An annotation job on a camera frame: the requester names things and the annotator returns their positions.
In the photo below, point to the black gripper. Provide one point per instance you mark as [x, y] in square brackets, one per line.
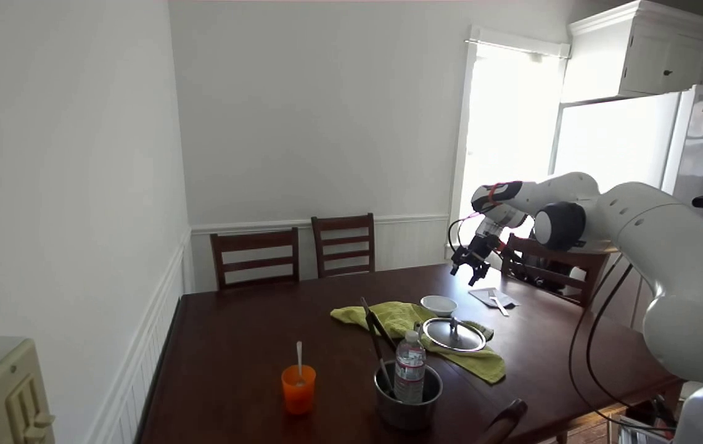
[477, 249]

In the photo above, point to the small white bowl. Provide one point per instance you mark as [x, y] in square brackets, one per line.
[437, 305]

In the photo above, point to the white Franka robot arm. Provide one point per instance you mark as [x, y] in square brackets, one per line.
[680, 248]

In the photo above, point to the small white paper pad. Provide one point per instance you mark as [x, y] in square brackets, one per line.
[489, 296]

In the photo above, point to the steel pot lid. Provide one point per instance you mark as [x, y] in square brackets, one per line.
[450, 336]

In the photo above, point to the yellow-green dish cloth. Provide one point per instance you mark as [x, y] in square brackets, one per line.
[400, 315]

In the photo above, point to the dark wooden chair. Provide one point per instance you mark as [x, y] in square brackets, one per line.
[342, 223]
[504, 419]
[568, 262]
[256, 239]

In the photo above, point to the black kitchen tongs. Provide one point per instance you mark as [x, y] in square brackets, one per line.
[377, 334]

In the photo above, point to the clear plastic water bottle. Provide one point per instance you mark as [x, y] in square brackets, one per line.
[411, 370]

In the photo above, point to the steel saucepan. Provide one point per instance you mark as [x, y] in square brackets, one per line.
[408, 416]

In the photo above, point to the bright white-framed window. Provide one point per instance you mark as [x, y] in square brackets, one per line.
[506, 100]

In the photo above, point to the white plastic spoon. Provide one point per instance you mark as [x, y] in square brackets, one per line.
[300, 353]

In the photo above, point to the white refrigerator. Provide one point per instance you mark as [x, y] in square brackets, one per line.
[614, 139]

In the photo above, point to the orange plastic cup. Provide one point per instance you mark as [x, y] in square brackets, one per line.
[300, 395]

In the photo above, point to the cream wall light switch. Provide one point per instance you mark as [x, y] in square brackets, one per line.
[6, 402]

